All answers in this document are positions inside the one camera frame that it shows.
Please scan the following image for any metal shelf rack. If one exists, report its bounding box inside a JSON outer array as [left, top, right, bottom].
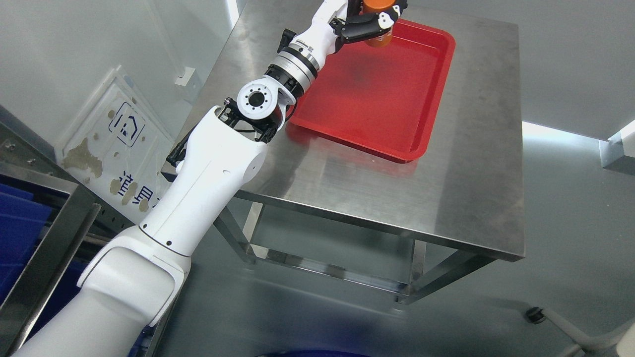
[[0, 105, 102, 357]]

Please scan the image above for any blue bin upper left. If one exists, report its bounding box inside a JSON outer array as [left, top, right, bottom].
[[0, 184, 87, 332]]

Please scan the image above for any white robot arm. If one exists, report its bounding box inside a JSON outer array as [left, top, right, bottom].
[[14, 39, 333, 357]]

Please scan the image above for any red plastic tray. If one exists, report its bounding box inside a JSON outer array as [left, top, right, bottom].
[[290, 20, 456, 163]]

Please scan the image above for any stainless steel table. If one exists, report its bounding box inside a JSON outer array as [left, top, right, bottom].
[[214, 4, 525, 304]]

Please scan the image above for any white floor sign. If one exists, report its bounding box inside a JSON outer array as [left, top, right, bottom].
[[54, 66, 175, 224]]

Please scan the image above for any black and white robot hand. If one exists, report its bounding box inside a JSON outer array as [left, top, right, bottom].
[[289, 0, 408, 70]]

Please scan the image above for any orange cylindrical capacitor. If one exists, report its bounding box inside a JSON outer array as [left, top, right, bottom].
[[362, 0, 395, 48]]

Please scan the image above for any black caster wheel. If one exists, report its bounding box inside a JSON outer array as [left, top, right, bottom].
[[524, 306, 546, 324]]

